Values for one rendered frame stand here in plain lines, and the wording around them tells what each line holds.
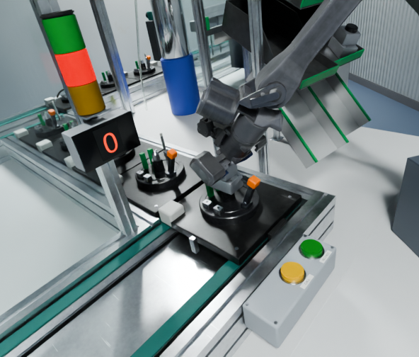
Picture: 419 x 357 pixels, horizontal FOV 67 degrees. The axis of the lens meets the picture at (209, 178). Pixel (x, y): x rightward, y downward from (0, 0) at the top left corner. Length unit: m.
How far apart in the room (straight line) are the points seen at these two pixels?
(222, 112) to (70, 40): 0.26
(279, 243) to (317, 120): 0.39
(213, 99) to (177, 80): 1.03
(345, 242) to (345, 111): 0.41
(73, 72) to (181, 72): 1.03
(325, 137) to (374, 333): 0.48
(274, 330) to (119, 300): 0.31
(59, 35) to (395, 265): 0.76
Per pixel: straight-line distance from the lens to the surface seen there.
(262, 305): 0.58
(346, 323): 0.69
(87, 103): 0.58
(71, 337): 0.69
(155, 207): 0.80
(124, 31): 4.48
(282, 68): 0.53
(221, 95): 0.55
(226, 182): 0.68
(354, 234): 0.85
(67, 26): 0.56
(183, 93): 1.58
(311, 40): 0.54
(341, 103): 1.05
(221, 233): 0.68
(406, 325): 0.72
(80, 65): 0.57
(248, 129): 0.56
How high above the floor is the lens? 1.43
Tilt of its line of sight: 32 degrees down
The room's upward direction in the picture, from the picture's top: 10 degrees counter-clockwise
